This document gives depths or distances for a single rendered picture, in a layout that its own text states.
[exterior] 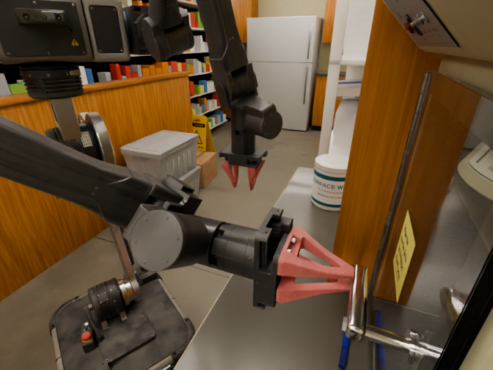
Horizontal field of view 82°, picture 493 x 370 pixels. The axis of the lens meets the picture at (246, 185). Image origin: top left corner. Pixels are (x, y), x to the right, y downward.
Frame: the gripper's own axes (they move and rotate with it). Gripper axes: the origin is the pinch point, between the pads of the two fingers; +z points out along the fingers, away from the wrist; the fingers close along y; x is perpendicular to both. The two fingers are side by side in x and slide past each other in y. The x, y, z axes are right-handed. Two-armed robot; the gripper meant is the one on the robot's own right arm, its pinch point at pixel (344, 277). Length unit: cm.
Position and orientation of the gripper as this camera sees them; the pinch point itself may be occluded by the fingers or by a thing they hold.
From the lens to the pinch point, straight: 33.3
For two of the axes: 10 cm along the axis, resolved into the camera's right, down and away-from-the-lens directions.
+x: 3.6, -4.1, 8.4
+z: 9.3, 1.7, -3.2
